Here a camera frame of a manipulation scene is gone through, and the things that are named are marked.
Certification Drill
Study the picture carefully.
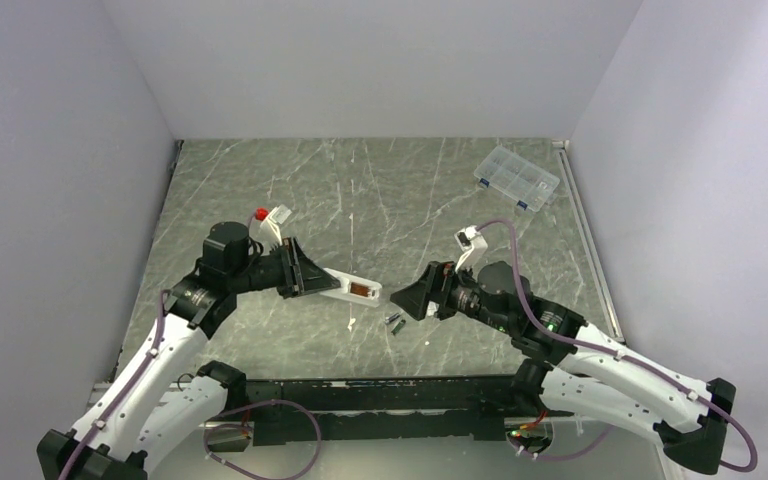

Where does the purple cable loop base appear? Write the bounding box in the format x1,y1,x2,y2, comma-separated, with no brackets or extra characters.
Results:
202,399,322,480

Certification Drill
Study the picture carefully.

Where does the clear plastic organizer box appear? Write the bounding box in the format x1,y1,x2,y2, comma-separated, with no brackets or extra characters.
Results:
473,146,560,212

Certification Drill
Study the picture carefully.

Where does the purple cable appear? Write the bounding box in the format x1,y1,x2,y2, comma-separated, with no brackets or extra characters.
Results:
57,289,172,480
476,219,760,473

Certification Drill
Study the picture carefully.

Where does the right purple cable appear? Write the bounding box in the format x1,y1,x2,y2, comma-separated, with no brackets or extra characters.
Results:
476,219,760,473

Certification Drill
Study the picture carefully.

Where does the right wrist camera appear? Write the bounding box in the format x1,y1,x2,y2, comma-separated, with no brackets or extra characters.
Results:
454,225,488,272

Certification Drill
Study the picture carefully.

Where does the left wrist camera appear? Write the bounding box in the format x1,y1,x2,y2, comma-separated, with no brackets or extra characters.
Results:
254,204,292,245

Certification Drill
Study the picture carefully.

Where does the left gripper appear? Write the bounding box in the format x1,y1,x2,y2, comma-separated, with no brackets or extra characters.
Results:
229,235,340,298

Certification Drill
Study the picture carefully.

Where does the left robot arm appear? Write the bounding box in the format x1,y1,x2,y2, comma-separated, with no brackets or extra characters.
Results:
37,221,342,479

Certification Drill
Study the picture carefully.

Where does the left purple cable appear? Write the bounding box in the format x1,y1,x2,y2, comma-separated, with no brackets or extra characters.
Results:
57,289,172,480

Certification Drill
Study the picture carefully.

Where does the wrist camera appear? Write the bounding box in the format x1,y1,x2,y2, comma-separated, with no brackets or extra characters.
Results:
254,204,292,245
454,225,488,272

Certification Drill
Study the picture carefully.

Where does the white remote control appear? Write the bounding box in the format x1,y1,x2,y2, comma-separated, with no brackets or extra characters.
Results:
321,268,382,307

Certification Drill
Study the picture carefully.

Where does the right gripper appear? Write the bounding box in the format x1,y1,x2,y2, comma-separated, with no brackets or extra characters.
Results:
390,256,515,334

